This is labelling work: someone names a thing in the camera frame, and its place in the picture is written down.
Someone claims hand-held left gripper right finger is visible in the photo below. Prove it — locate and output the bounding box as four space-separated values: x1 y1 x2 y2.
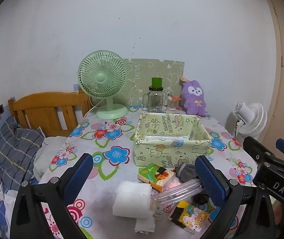
195 155 274 239

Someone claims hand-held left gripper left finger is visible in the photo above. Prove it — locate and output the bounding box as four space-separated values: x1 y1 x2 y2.
10 154 94 239

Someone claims pink tissue packet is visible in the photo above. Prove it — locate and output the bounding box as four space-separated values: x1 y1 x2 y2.
163 177 182 190

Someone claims cartoon print storage box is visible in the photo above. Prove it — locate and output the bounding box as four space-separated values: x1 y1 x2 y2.
133 112 212 167

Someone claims white tissue roll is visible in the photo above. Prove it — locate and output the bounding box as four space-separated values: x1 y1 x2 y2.
112 180 152 218

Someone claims grey sock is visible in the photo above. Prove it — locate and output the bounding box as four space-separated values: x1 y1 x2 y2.
174 162 200 182

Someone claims white standing fan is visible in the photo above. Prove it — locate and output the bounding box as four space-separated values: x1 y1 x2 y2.
225 102 267 140

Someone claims clear plastic bottle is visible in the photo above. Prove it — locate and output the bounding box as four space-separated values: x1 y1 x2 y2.
150 178 205 207

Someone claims white blanket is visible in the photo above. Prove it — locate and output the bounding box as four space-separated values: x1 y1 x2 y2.
33 136 70 180

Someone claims yellow cartoon packet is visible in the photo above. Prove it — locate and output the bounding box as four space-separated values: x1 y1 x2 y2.
168 200 215 234

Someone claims green orange cartoon packet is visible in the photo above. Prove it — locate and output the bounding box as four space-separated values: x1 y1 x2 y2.
137 163 176 192

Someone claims small clear bottle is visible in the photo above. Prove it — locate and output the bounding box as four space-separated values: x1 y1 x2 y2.
153 204 165 221

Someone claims grey plaid pillow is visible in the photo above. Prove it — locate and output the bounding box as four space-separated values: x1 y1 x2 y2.
0 116 45 192

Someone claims white folded cloth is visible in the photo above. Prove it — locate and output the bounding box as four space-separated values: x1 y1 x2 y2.
134 216 156 235

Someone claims purple plush rabbit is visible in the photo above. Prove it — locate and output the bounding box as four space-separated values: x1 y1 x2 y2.
180 78 207 117

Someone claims wooden bed headboard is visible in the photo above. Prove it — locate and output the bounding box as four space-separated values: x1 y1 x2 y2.
8 90 92 138

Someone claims small jar with orange lid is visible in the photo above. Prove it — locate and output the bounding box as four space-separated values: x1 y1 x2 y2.
167 93 181 111

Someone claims glass bottle with green lid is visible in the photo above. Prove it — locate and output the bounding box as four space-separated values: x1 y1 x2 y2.
142 78 167 112

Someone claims green desk fan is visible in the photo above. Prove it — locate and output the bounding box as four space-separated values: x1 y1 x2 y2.
78 50 129 120

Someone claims green patterned board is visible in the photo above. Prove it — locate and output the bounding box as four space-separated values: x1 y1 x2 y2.
122 58 185 107

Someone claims white fan cable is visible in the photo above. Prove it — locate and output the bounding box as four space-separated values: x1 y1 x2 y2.
83 99 103 118

